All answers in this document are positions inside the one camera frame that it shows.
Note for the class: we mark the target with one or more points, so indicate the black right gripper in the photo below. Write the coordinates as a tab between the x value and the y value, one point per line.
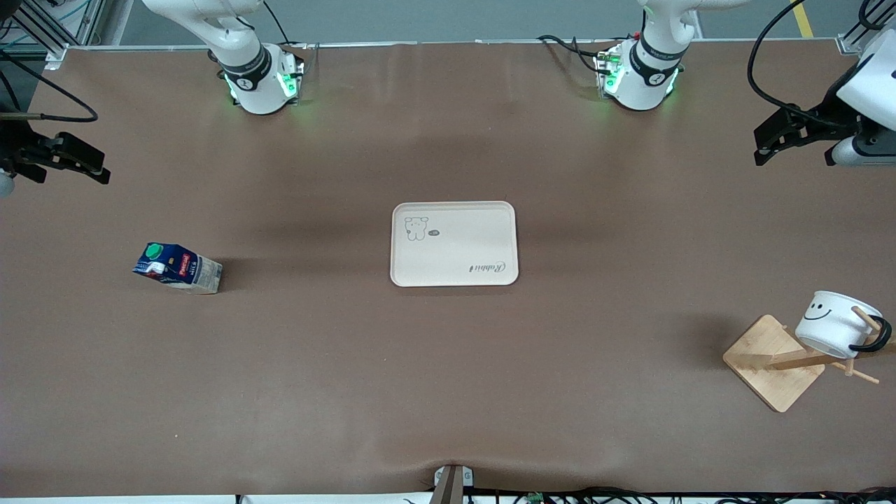
14	148

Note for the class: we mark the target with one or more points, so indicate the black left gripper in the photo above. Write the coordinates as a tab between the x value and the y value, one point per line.
834	117

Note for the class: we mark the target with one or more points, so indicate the blue white milk carton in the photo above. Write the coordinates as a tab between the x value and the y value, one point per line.
183	269

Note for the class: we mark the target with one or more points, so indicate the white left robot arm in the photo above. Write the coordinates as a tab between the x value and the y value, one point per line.
640	80

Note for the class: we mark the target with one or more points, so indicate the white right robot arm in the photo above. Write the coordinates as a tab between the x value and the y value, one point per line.
255	84

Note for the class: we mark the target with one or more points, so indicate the wooden cup rack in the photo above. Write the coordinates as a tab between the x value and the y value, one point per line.
773	364

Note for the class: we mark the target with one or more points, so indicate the cream tray with rabbit print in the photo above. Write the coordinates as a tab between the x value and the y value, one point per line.
455	245

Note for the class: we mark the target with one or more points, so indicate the aluminium frame post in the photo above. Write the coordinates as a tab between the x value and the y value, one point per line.
871	31
52	31

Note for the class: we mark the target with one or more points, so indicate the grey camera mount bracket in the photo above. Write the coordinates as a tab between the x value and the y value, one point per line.
451	486

